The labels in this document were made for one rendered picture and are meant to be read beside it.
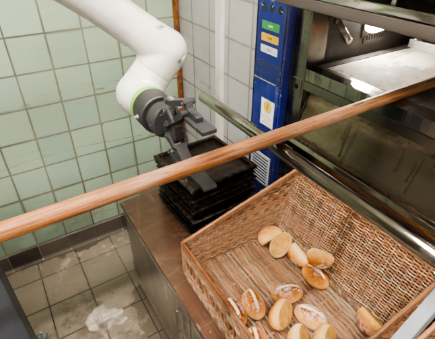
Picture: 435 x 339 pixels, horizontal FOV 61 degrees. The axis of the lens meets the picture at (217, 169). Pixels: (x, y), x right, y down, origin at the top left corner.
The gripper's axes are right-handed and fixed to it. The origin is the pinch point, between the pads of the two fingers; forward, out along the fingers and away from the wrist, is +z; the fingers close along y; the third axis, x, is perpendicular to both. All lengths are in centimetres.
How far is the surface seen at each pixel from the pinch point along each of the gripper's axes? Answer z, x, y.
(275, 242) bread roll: -16, -36, 55
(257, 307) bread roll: 1, -15, 56
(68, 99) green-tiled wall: -121, 5, 33
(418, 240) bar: 32.9, -17.6, 2.4
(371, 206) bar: 24.1, -17.8, 2.3
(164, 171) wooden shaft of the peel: 0.9, 8.8, -0.7
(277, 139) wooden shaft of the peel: 1.3, -16.0, 0.2
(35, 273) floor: -111, 44, 120
